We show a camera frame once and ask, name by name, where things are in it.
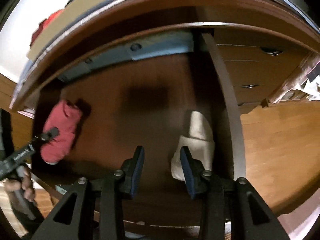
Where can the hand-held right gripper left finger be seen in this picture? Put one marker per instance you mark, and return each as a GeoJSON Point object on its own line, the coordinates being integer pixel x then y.
{"type": "Point", "coordinates": [138, 170]}

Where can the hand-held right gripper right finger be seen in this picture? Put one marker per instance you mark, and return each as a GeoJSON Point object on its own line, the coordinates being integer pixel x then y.
{"type": "Point", "coordinates": [186, 172]}

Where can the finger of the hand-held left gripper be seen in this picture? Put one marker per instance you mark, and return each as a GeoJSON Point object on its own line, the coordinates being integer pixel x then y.
{"type": "Point", "coordinates": [48, 135]}

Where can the pinkish red underwear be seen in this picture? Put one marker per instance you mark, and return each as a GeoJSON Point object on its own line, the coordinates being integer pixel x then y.
{"type": "Point", "coordinates": [62, 127]}

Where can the wide wooden drawer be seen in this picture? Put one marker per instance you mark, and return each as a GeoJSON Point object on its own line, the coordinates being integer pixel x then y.
{"type": "Point", "coordinates": [140, 120]}

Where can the large red underwear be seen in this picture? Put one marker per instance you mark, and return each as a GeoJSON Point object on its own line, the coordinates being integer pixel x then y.
{"type": "Point", "coordinates": [46, 27]}

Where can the shallow cardboard tray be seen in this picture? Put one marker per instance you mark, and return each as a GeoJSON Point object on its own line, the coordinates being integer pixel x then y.
{"type": "Point", "coordinates": [82, 7]}

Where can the small dresser drawer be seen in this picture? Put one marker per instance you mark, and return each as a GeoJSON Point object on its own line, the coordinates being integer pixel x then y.
{"type": "Point", "coordinates": [255, 95]}
{"type": "Point", "coordinates": [250, 72]}

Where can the person's left hand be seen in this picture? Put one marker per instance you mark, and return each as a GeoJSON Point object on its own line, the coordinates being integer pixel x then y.
{"type": "Point", "coordinates": [27, 182]}

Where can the wooden door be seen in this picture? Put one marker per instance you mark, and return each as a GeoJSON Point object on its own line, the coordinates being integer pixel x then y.
{"type": "Point", "coordinates": [10, 92]}

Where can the pink striped cloth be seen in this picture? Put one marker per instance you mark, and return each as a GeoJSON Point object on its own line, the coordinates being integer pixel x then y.
{"type": "Point", "coordinates": [295, 80]}

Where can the dark wooden dresser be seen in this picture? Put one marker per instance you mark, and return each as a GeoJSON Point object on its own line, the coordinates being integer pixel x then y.
{"type": "Point", "coordinates": [150, 12]}

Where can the grey metal bracket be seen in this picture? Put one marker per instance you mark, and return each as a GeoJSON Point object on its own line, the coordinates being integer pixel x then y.
{"type": "Point", "coordinates": [150, 51]}

